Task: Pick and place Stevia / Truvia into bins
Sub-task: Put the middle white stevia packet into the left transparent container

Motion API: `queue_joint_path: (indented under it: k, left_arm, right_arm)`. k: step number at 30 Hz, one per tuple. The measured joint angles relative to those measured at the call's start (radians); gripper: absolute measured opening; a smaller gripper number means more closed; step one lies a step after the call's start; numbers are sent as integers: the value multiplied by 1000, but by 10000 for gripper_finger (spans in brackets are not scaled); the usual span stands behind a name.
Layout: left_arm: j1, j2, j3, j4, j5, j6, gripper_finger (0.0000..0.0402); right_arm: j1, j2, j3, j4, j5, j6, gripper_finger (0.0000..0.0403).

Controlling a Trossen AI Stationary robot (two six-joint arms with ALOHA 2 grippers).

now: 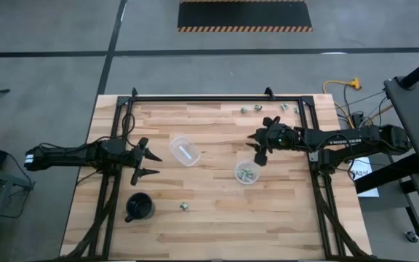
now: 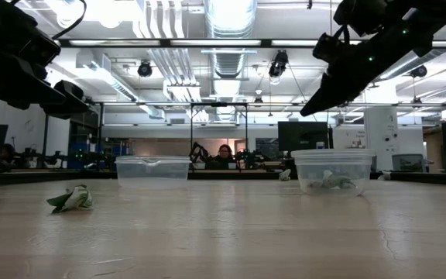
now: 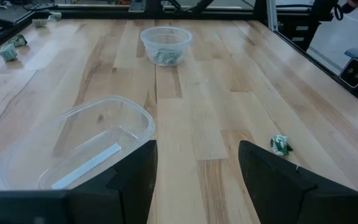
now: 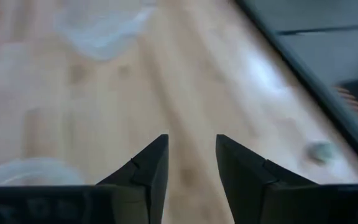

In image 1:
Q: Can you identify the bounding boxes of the round clear plastic bin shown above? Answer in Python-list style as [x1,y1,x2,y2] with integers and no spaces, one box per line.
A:
[234,159,262,186]

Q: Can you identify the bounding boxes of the white paper sheet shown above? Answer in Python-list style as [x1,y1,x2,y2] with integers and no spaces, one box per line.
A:
[349,156,380,199]

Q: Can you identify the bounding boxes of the rectangular clear plastic bin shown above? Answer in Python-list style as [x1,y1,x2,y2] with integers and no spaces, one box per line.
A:
[168,135,201,167]

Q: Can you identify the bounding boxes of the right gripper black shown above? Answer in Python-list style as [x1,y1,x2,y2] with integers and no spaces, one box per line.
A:
[246,116,300,167]

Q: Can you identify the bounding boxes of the black hazard-striped floor mat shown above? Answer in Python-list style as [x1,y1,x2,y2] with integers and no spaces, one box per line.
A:
[177,0,314,33]

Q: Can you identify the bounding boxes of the black aluminium table frame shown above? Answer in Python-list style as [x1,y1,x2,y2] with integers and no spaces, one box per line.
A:
[55,87,374,262]

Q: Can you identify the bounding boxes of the black side table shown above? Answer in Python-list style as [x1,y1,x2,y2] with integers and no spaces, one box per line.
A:
[383,71,419,179]

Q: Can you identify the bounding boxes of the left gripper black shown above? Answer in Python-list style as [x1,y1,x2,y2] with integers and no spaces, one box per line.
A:
[125,136,164,186]

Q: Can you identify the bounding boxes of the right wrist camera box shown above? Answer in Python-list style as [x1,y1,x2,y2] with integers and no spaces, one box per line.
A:
[269,124,295,146]

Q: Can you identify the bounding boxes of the black stand base beam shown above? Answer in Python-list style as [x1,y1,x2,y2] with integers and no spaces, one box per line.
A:
[354,152,419,194]

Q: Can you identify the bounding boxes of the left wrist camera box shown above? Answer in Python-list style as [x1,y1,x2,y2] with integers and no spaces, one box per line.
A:
[102,138,127,156]

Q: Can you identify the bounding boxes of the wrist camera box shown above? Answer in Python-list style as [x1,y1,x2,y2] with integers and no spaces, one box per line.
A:
[102,138,127,156]
[269,124,295,146]

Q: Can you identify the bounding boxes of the yellow extension cord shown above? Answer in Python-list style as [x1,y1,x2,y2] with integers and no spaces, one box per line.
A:
[322,77,362,121]

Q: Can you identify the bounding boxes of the black mug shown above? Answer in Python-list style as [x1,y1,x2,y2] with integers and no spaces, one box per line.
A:
[124,191,156,223]

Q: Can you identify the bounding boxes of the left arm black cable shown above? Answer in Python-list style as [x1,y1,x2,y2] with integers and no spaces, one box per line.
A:
[121,113,137,141]

